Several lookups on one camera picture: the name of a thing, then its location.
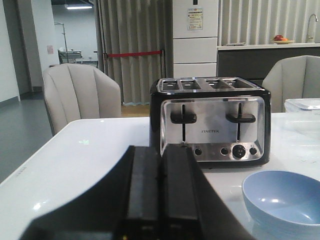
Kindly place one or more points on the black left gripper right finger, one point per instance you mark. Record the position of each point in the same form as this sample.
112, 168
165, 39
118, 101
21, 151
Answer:
191, 209

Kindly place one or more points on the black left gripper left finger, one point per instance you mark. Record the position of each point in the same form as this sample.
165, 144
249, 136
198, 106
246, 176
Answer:
122, 205

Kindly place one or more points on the blue bowl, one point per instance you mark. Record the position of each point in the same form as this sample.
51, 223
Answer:
283, 199

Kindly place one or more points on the black and steel toaster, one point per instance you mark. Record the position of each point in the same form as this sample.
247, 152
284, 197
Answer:
225, 121

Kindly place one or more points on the grey armchair left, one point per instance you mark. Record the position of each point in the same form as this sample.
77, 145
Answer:
78, 91

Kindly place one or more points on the grey armchair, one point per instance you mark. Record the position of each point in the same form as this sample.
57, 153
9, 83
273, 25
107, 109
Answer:
293, 78
78, 91

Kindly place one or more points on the clear plastic food container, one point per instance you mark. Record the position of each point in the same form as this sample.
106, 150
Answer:
303, 116

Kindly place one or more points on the red barrier belt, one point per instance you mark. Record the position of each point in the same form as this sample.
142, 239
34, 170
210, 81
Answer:
133, 54

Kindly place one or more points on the dark kitchen counter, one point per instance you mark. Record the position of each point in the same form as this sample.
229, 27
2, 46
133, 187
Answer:
254, 62

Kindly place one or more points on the metal cart in background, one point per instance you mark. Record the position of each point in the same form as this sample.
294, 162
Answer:
65, 53

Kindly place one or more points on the grey armchair right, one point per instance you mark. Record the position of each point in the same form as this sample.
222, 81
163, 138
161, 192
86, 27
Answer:
293, 78

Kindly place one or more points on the grey pleated curtain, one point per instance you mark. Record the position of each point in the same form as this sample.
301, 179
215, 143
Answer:
129, 26

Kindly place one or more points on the white refrigerator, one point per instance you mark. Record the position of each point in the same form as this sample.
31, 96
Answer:
195, 38

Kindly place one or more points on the fruit plate on counter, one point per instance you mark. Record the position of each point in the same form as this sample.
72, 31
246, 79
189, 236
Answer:
281, 40

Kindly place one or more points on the chrome kitchen faucet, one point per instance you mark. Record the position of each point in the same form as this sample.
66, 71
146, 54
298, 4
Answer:
311, 28

